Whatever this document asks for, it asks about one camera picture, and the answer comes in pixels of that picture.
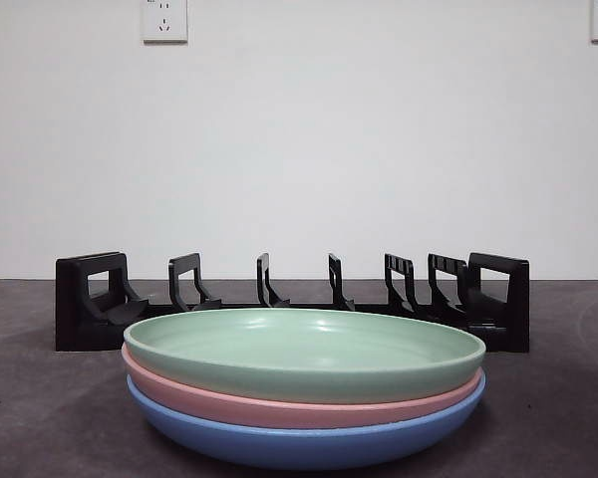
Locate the green plate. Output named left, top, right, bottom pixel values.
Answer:
left=122, top=307, right=486, bottom=405

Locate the pink plate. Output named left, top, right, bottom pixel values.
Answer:
left=121, top=343, right=483, bottom=430

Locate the black plastic dish rack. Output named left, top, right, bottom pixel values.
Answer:
left=54, top=251, right=531, bottom=355

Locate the blue plate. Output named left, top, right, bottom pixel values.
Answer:
left=126, top=370, right=488, bottom=472

